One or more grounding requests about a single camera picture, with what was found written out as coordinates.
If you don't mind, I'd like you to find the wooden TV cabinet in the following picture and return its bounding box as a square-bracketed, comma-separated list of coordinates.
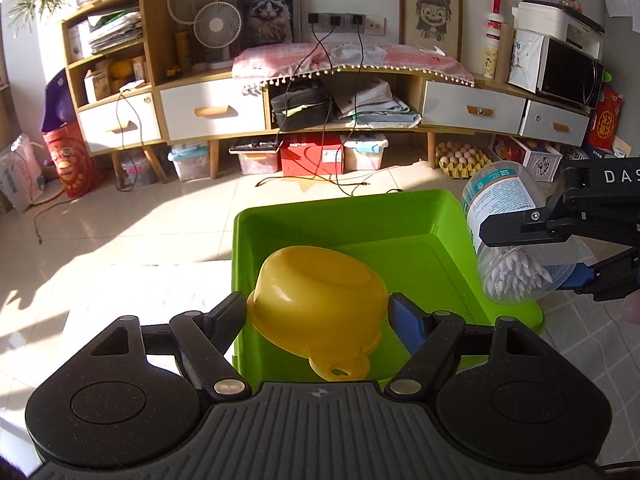
[157, 66, 589, 164]

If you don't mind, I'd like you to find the clear cotton swab jar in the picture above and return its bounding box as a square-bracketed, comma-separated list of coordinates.
[462, 162, 591, 304]

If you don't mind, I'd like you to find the framed cat picture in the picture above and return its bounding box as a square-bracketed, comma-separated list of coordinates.
[236, 0, 300, 50]

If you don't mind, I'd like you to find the green plastic cookie bin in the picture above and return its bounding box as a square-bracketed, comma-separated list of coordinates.
[232, 190, 544, 386]

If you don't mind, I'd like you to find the egg carton tray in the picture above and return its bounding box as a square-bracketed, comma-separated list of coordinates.
[435, 141, 494, 179]

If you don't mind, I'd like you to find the white desk fan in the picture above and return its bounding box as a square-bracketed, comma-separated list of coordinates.
[193, 1, 242, 70]

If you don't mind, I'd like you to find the black bag in cabinet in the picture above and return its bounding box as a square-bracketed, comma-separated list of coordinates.
[270, 88, 331, 132]

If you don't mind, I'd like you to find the white plastic shopping bag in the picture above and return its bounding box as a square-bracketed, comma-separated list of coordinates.
[0, 133, 46, 212]

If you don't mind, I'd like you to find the clear storage box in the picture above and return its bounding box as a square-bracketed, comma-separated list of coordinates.
[167, 143, 210, 182]

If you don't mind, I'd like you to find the framed cartoon girl picture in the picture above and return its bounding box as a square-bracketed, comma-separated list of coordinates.
[399, 0, 464, 60]

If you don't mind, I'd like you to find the red cylindrical bag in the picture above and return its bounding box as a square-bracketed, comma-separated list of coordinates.
[43, 122, 103, 198]

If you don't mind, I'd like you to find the white patterned toy box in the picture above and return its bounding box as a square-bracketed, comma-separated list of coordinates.
[489, 134, 563, 182]

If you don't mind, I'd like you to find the yellow plastic bowl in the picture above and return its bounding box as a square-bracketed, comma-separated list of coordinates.
[247, 245, 388, 382]

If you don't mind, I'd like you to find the pink lace cloth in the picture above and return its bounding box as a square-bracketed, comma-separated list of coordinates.
[231, 42, 475, 87]

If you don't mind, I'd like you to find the grey checked cloth mat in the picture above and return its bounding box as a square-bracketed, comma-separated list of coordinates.
[538, 292, 639, 465]

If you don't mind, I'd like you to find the black microwave oven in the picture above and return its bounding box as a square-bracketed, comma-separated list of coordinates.
[508, 29, 604, 108]

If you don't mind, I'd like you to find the wooden shelf unit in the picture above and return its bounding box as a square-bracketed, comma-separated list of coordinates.
[62, 0, 176, 185]

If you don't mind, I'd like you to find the red storage box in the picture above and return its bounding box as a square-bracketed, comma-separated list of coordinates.
[280, 133, 344, 177]

